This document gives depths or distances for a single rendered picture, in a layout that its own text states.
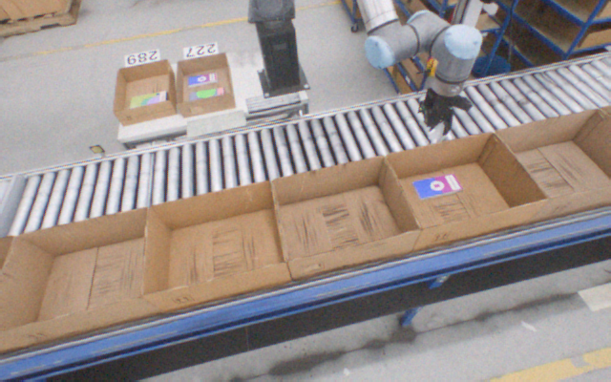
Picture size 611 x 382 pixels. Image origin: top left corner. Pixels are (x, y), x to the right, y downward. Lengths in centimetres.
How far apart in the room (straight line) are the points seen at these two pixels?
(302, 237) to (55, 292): 81
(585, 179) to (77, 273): 178
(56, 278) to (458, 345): 178
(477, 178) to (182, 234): 109
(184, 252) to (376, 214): 67
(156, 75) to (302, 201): 134
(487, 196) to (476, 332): 95
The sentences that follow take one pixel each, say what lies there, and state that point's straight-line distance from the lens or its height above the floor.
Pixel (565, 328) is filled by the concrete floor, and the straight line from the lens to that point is 227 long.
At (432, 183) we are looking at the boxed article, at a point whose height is 90.
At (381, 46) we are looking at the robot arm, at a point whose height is 140.
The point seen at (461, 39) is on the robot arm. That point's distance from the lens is 97.
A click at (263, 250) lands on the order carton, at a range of 112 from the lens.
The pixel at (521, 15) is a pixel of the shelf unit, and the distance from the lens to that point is 317.
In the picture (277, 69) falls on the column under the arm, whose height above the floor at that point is 89.
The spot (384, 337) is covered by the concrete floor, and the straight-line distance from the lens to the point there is 194.
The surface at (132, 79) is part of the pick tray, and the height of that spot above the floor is 77.
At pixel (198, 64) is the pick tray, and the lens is 211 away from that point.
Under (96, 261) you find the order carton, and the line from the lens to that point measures 135.
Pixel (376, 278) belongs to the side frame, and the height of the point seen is 91.
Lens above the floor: 189
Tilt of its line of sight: 53 degrees down
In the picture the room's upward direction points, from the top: 6 degrees counter-clockwise
